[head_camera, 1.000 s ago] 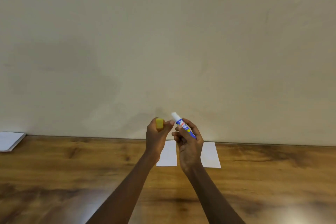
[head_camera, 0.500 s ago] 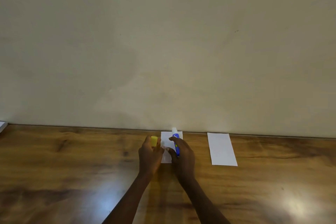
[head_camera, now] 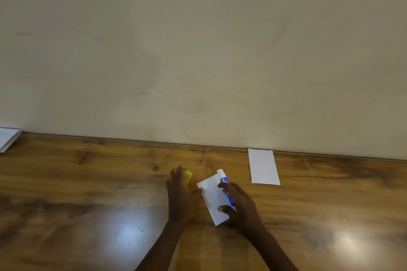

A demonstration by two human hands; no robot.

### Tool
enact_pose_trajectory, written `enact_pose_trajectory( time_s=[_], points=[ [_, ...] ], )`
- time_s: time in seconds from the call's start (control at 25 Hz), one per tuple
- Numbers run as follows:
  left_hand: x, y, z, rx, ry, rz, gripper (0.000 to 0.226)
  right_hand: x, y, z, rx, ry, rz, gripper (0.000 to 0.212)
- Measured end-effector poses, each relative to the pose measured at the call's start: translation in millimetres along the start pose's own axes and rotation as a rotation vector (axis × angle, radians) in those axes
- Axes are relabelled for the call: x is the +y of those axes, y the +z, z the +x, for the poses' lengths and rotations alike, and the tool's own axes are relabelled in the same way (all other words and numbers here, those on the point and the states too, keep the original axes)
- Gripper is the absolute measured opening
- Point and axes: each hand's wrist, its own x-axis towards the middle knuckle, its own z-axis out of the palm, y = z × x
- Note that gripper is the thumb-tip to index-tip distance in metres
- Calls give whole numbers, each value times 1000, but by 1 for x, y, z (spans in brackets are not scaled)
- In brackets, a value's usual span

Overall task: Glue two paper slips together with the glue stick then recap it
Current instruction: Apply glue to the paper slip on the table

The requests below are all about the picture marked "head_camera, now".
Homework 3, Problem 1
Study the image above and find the person's left hand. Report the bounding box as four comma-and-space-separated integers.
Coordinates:
165, 166, 204, 226

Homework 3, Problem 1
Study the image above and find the blue glue stick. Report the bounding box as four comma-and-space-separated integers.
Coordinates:
216, 169, 237, 208

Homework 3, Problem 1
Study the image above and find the white paper card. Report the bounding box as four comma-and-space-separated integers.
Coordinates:
248, 148, 282, 186
196, 174, 238, 227

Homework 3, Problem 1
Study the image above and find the person's left forearm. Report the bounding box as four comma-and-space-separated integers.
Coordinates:
134, 220, 190, 271

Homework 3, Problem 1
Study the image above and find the person's right hand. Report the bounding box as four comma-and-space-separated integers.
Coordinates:
217, 181, 270, 237

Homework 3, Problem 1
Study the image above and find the stack of white papers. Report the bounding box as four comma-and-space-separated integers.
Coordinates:
0, 127, 23, 154

